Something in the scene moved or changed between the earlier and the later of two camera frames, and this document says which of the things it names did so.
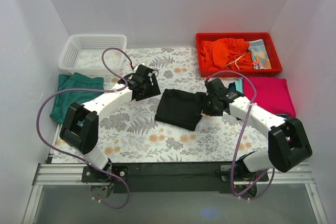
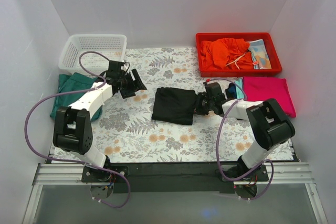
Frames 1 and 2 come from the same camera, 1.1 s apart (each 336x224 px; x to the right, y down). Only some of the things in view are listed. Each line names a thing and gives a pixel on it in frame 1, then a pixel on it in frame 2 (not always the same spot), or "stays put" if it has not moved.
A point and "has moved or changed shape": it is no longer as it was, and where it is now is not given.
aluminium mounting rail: [291, 173] stays put
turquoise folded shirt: [239, 85] stays put
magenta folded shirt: [272, 94] stays put
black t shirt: [181, 109] has moved or changed shape
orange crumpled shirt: [226, 53] stays put
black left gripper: [148, 87] to [132, 84]
